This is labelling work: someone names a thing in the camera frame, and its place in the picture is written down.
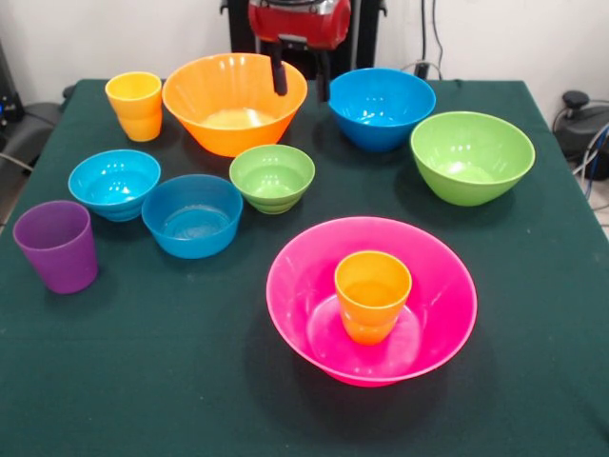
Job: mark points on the purple cup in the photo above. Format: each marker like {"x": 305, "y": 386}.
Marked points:
{"x": 57, "y": 252}

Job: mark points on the large green bowl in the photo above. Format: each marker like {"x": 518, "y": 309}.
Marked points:
{"x": 476, "y": 157}

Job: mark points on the medium blue bowl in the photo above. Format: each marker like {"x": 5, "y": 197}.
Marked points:
{"x": 380, "y": 109}

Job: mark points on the large pink bowl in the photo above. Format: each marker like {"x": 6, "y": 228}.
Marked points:
{"x": 304, "y": 304}

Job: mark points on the small light blue bowl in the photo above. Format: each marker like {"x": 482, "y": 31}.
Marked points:
{"x": 114, "y": 181}

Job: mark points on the black power plug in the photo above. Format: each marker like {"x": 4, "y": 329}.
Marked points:
{"x": 421, "y": 70}

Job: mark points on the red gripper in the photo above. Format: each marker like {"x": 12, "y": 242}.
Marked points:
{"x": 295, "y": 24}

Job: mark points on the yellow cup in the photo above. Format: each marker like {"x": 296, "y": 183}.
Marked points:
{"x": 135, "y": 109}

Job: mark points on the dark green tablecloth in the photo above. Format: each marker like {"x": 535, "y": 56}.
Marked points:
{"x": 143, "y": 357}

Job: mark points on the large orange bowl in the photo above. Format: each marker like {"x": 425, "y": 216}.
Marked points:
{"x": 233, "y": 124}

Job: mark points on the orange cup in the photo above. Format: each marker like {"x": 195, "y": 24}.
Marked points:
{"x": 376, "y": 319}

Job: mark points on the small green bowl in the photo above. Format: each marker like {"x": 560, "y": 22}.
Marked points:
{"x": 271, "y": 176}

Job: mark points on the dark blue bowl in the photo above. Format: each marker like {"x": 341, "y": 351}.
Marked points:
{"x": 190, "y": 219}

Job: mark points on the black computer tower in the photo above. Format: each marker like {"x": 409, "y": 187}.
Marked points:
{"x": 9, "y": 95}

